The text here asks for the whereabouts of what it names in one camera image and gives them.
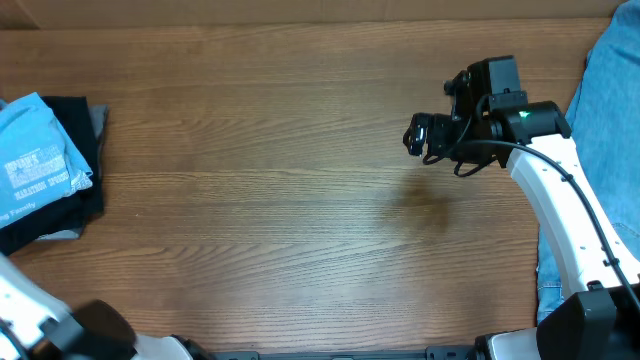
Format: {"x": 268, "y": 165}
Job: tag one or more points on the black folded garment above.
{"x": 68, "y": 212}

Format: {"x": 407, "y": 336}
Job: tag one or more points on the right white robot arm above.
{"x": 492, "y": 121}

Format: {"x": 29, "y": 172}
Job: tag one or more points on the blue denim jeans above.
{"x": 604, "y": 117}

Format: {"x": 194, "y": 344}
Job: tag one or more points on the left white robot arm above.
{"x": 35, "y": 325}

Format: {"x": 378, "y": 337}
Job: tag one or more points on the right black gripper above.
{"x": 430, "y": 135}

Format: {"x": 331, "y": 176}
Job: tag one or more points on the light blue printed t-shirt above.
{"x": 40, "y": 164}

